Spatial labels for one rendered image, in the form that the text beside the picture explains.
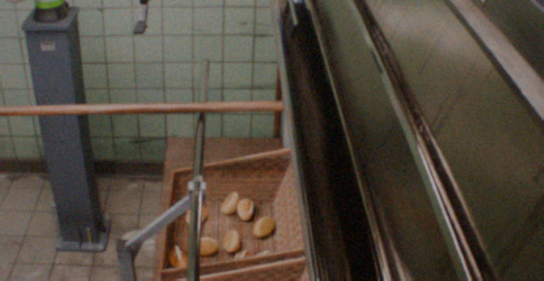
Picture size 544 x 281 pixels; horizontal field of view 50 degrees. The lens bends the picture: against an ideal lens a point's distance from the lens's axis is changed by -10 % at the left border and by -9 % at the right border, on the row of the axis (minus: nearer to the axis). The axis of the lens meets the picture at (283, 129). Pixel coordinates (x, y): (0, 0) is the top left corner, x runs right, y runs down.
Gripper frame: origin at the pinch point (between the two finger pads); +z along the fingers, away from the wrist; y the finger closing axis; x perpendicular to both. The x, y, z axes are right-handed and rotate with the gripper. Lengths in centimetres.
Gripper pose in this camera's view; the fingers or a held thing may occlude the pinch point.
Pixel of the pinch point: (138, 10)
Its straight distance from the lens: 185.7
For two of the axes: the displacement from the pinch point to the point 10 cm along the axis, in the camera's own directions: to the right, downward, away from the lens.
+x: -9.9, 0.0, -1.0
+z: 0.9, 5.4, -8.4
